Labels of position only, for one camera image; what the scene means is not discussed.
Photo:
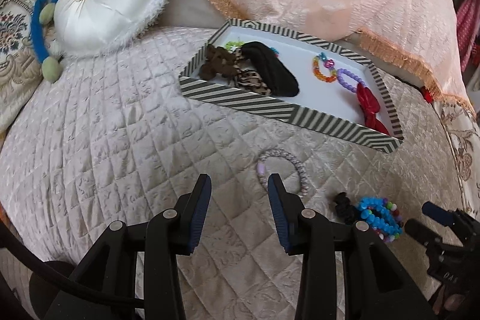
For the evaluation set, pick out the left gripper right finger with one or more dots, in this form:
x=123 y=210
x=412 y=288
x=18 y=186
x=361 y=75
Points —
x=376 y=286

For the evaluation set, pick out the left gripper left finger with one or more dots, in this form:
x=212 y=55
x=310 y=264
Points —
x=132 y=268

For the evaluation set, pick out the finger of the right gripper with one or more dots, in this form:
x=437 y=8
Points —
x=465 y=228
x=421 y=234

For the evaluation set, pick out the black hair scrunchie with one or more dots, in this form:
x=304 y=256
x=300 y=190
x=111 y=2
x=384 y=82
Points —
x=273 y=72

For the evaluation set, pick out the small black hair clip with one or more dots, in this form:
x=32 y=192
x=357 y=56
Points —
x=345 y=210

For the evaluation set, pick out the floral bed edge cover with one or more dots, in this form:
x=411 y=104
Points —
x=463 y=134

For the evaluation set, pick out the red satin bow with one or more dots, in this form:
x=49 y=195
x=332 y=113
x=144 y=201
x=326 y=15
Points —
x=370 y=108

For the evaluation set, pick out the red object under blanket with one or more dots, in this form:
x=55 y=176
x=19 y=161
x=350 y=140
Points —
x=426 y=95

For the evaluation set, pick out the quilted beige bedspread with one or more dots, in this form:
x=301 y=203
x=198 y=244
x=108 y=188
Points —
x=114 y=139

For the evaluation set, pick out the pink dotted hanging garment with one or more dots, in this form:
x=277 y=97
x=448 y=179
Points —
x=467 y=28

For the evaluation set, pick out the striped white tray box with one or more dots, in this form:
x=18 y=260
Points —
x=298 y=79

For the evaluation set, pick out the floral embroidered cushion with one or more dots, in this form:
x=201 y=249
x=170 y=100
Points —
x=21 y=72

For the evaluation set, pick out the leopard print brown bow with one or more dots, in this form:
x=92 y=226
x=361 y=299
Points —
x=220 y=62

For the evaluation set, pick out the blue plush headband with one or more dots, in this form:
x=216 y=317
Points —
x=36 y=32

